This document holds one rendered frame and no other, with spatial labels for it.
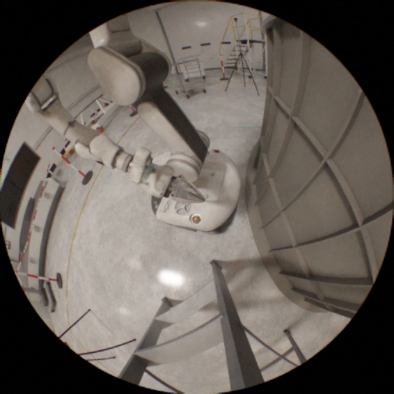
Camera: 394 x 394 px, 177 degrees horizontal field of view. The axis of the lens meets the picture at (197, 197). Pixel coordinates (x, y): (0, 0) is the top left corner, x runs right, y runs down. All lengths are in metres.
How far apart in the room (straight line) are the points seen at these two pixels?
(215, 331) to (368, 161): 0.56
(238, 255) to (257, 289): 0.31
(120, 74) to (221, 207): 0.68
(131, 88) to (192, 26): 7.99
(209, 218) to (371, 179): 0.66
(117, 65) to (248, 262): 1.17
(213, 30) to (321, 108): 7.82
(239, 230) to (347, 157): 0.85
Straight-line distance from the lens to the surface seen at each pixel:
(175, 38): 8.46
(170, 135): 0.48
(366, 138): 0.36
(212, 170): 0.85
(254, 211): 1.03
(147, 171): 0.36
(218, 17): 8.29
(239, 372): 0.29
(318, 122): 0.43
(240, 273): 0.99
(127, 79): 0.39
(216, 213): 0.66
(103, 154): 0.39
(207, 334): 0.45
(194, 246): 1.00
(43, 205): 3.61
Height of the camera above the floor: 0.97
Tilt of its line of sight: 61 degrees down
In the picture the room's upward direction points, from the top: 24 degrees counter-clockwise
